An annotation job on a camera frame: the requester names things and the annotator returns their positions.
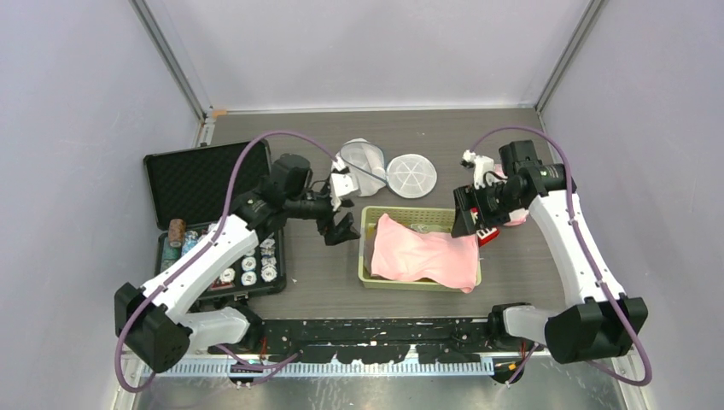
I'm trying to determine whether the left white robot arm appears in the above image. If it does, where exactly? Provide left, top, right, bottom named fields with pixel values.
left=114, top=155, right=359, bottom=373

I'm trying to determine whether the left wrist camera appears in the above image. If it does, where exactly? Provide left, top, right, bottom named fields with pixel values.
left=329, top=157, right=359, bottom=211

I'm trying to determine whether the pink bra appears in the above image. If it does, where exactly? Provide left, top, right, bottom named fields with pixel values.
left=365, top=214, right=480, bottom=293

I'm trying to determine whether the teal poker chip stack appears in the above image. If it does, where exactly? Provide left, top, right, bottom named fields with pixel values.
left=159, top=243, right=181, bottom=272

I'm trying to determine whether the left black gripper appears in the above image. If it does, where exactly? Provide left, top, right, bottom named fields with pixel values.
left=286, top=187, right=361, bottom=245

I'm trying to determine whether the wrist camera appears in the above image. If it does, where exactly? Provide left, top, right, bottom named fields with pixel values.
left=461, top=149, right=495, bottom=189
left=329, top=157, right=359, bottom=211

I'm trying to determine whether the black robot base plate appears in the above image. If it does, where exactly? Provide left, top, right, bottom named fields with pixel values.
left=225, top=318, right=533, bottom=364

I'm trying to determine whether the black poker chip case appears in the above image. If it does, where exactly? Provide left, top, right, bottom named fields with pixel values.
left=143, top=143, right=287, bottom=305

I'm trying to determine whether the green plastic basket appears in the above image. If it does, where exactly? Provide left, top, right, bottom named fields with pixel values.
left=358, top=206, right=482, bottom=294

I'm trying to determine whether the red toy block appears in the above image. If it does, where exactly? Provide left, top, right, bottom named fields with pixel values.
left=470, top=208, right=499, bottom=248

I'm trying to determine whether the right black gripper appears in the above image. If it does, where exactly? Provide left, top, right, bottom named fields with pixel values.
left=452, top=179, right=523, bottom=238

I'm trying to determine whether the brown poker chip stack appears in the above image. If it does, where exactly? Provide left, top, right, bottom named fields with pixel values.
left=167, top=219, right=186, bottom=249

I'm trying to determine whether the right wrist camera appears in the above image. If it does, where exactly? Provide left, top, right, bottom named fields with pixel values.
left=461, top=149, right=495, bottom=189

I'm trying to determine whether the white pink-zipper laundry bag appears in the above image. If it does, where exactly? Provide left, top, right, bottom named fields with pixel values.
left=501, top=186, right=528, bottom=226

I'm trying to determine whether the white grey-zipper laundry bag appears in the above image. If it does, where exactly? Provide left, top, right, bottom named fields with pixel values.
left=337, top=138, right=438, bottom=199

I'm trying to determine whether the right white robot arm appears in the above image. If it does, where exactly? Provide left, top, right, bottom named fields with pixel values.
left=451, top=140, right=648, bottom=364

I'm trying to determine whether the purple poker chip stack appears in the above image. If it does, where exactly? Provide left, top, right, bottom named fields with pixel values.
left=181, top=231, right=199, bottom=255

